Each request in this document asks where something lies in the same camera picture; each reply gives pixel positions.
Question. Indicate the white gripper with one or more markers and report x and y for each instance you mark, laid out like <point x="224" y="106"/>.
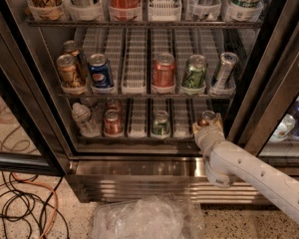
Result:
<point x="209" y="133"/>

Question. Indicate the orange can bottom shelf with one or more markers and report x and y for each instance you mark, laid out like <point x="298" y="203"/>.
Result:
<point x="207" y="118"/>

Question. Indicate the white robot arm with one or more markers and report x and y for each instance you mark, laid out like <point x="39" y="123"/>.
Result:
<point x="225" y="161"/>

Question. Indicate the green can bottom shelf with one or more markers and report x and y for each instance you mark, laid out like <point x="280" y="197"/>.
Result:
<point x="160" y="123"/>

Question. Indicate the green can shelf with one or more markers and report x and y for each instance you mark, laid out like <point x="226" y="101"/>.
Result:
<point x="194" y="73"/>
<point x="160" y="123"/>

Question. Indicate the green can middle shelf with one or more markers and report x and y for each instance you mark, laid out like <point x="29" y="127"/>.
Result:
<point x="194" y="73"/>

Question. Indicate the fridge glass door right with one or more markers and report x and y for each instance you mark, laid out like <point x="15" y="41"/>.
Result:
<point x="269" y="97"/>

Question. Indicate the fridge glass door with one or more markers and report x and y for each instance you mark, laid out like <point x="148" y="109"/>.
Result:
<point x="269" y="97"/>
<point x="28" y="139"/>

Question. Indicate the slim silver can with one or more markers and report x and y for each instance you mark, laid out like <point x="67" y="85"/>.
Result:
<point x="228" y="61"/>

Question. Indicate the red can middle shelf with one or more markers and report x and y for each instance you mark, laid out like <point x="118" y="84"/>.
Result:
<point x="163" y="70"/>

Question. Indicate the white can right compartment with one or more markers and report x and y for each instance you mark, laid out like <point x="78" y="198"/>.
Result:
<point x="283" y="129"/>

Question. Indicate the red can bottom front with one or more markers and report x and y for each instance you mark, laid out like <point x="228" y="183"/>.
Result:
<point x="113" y="122"/>

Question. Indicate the red can bottom rear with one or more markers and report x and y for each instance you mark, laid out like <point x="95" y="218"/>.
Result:
<point x="114" y="104"/>

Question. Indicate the blue pepsi can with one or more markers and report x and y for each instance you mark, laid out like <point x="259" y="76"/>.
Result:
<point x="100" y="71"/>

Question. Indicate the steel fridge base grille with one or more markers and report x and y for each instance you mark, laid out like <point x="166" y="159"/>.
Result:
<point x="124" y="180"/>

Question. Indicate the gold brown can front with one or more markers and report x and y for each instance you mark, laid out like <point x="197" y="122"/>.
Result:
<point x="69" y="71"/>

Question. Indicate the gold brown can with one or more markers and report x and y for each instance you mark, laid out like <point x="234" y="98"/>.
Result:
<point x="73" y="48"/>
<point x="69" y="71"/>

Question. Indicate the gold brown can rear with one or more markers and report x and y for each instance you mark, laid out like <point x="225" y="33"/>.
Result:
<point x="73" y="48"/>

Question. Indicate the fridge glass door left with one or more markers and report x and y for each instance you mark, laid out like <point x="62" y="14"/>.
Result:
<point x="28" y="139"/>

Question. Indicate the clear plastic bag bin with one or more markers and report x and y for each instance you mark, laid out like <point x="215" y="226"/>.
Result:
<point x="153" y="217"/>

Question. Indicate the clear plastic water bottle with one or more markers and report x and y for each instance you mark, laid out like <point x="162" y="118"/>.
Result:
<point x="85" y="120"/>

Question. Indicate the empty white tray top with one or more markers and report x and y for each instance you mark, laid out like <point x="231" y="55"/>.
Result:
<point x="164" y="10"/>

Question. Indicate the middle wire shelf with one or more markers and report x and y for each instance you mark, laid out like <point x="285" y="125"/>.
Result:
<point x="150" y="96"/>

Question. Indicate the wire shelf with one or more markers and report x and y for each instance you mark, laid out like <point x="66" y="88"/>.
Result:
<point x="135" y="24"/>
<point x="150" y="96"/>

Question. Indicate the top wire shelf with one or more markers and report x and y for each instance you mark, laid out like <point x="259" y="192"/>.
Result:
<point x="135" y="24"/>

